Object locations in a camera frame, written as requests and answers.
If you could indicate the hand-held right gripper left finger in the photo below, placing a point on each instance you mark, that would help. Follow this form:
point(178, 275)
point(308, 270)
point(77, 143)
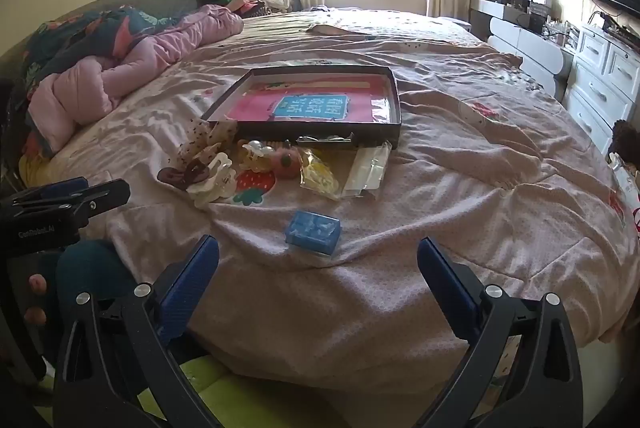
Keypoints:
point(192, 278)

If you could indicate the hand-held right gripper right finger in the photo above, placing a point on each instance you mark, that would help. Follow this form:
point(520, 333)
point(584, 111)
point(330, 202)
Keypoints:
point(445, 278)

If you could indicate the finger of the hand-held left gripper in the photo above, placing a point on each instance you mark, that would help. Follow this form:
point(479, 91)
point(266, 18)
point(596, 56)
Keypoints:
point(65, 186)
point(100, 198)

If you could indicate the maroon hair clip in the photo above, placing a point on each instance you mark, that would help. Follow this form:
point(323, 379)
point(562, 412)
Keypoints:
point(175, 175)

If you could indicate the white claw hair clip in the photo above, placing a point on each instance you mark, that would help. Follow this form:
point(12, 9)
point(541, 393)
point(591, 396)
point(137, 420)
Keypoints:
point(215, 185)

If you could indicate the small blue box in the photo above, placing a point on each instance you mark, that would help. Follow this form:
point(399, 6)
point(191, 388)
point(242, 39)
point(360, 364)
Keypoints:
point(312, 233)

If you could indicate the bag of yellow rings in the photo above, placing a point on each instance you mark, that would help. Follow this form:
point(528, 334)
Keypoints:
point(320, 178)

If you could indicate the shallow black cardboard box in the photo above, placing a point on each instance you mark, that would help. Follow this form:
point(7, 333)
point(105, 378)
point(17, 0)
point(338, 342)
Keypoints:
point(325, 128)

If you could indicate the person's left hand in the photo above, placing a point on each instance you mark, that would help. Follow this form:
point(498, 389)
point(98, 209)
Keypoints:
point(37, 284)

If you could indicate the teal clothing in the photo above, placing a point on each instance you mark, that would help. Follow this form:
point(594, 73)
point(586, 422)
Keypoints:
point(90, 268)

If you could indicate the lime green cloth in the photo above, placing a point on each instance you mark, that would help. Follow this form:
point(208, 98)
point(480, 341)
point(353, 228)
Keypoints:
point(225, 393)

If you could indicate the brown dotted bow clip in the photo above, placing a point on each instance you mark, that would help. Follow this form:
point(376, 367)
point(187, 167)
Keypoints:
point(210, 136)

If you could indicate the clear plastic bag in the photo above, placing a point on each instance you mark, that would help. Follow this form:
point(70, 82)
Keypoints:
point(367, 171)

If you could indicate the pearl hair clip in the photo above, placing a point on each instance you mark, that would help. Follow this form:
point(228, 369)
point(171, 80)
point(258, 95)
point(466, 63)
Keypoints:
point(255, 149)

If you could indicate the dark floral blanket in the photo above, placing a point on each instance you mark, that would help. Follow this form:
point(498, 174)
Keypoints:
point(65, 38)

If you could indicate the pink comforter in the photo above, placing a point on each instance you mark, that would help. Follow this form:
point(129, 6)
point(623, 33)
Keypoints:
point(150, 48)

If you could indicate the pink printed booklet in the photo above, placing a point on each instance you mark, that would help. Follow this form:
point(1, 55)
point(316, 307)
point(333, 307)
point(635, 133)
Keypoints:
point(250, 103)

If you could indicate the dark rhinestone hair clip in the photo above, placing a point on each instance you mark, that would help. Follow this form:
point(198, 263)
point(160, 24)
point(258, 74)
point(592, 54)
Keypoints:
point(325, 139)

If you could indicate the white red printed bag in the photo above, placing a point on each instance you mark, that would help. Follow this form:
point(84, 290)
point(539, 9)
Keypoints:
point(627, 193)

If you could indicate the dark furry object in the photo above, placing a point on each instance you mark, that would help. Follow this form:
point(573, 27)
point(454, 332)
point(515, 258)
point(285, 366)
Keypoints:
point(627, 138)

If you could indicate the white dressing table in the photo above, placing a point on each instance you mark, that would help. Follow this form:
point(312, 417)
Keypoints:
point(530, 48)

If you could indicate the white drawer cabinet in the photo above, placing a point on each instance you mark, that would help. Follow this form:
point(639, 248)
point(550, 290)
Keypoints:
point(595, 83)

